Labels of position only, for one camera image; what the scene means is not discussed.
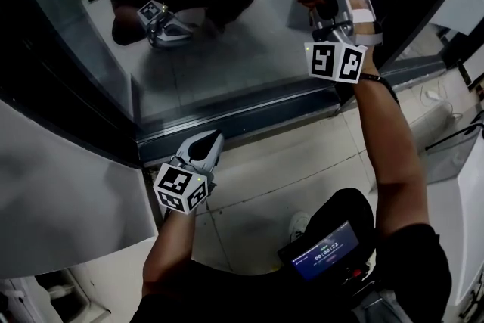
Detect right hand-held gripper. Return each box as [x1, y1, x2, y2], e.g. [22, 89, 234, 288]
[304, 0, 385, 85]

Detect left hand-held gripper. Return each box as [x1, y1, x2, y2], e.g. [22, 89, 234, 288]
[153, 129, 225, 216]

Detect clear glass window pane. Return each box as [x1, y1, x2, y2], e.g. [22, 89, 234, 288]
[20, 0, 390, 126]

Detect person's right forearm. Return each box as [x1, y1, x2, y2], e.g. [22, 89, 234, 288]
[355, 47, 433, 240]

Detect person's left forearm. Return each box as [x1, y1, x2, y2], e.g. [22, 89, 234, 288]
[141, 207, 198, 298]

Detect person's right hand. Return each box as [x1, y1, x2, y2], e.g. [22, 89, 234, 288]
[346, 0, 381, 37]

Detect black wristband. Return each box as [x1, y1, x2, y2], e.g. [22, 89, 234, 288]
[358, 73, 400, 105]

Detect partly frosted glass pane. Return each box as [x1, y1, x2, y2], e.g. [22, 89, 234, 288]
[392, 22, 451, 61]

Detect person's white shoe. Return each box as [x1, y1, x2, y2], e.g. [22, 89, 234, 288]
[289, 210, 312, 243]

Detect person's black shirt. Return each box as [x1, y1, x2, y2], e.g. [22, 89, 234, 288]
[130, 222, 453, 323]

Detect person's black trousers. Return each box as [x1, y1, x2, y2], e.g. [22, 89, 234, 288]
[302, 187, 377, 243]

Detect chest-mounted timer display device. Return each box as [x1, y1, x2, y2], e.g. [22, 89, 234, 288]
[278, 219, 374, 283]

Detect black bent rod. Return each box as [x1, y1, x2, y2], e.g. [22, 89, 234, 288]
[425, 123, 484, 152]

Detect white plastic rack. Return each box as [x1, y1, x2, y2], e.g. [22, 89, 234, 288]
[33, 268, 110, 323]

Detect white side table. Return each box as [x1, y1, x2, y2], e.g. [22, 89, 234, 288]
[0, 278, 39, 323]

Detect large white cabinet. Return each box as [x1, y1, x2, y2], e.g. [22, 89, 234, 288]
[425, 124, 484, 323]

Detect thin grey cable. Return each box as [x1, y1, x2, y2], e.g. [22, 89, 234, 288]
[419, 81, 464, 126]

